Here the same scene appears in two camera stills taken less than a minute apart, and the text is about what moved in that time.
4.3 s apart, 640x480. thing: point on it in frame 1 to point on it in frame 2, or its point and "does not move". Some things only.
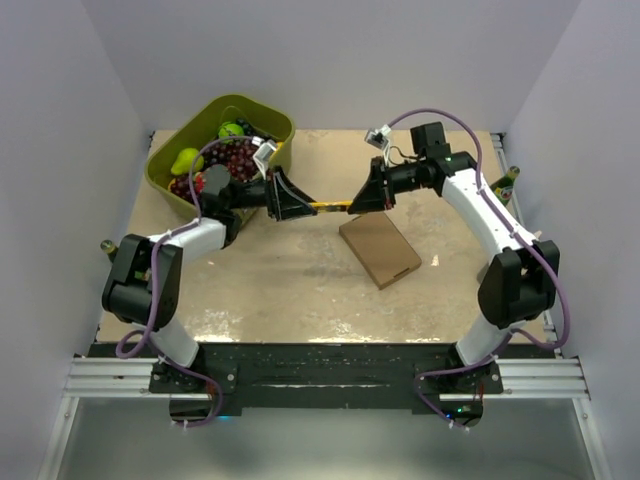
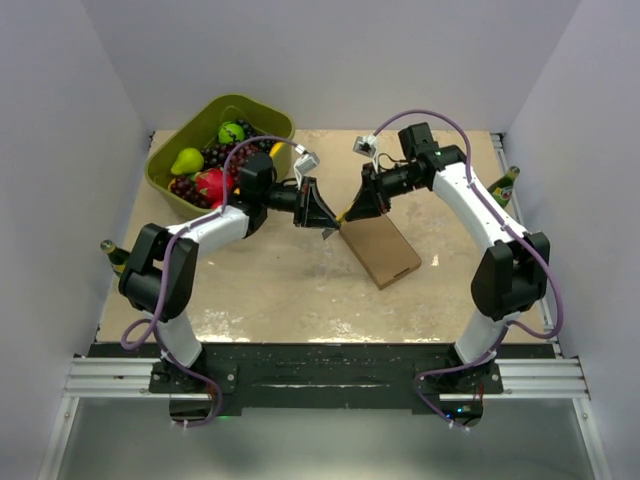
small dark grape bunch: x=181 y=186 does not move
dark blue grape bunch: x=249 y=131 does not move
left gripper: x=279 y=209 to x=310 y=210
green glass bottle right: x=503 y=187 does not move
